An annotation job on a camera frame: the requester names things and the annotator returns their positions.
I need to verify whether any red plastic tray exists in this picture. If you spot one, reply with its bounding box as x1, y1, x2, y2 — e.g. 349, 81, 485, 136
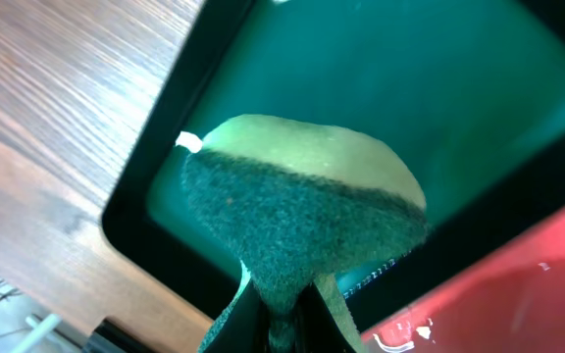
362, 207, 565, 353

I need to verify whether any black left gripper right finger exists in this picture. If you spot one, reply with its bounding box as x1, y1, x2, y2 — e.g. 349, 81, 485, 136
294, 284, 354, 353

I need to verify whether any green yellow sponge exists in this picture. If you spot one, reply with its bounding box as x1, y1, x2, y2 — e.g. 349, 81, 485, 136
180, 115, 429, 352

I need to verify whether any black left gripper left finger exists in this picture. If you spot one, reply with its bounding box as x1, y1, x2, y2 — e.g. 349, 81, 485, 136
203, 281, 270, 353

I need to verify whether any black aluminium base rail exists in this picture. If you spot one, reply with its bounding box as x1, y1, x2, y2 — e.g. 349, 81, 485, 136
81, 319, 155, 353

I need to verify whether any black water tray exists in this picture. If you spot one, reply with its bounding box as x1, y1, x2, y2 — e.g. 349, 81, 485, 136
101, 0, 565, 329

